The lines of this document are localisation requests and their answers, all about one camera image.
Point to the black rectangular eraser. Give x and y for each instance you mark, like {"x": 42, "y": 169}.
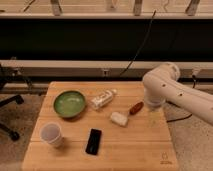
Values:
{"x": 93, "y": 142}

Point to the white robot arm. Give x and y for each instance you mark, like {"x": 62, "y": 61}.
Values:
{"x": 161, "y": 84}

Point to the green ceramic bowl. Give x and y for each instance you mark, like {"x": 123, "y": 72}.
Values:
{"x": 69, "y": 104}

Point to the white paper cup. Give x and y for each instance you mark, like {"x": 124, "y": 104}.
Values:
{"x": 51, "y": 134}

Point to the black office chair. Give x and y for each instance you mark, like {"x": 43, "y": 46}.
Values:
{"x": 14, "y": 136}

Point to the brown brush handle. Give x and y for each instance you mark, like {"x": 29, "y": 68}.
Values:
{"x": 136, "y": 108}

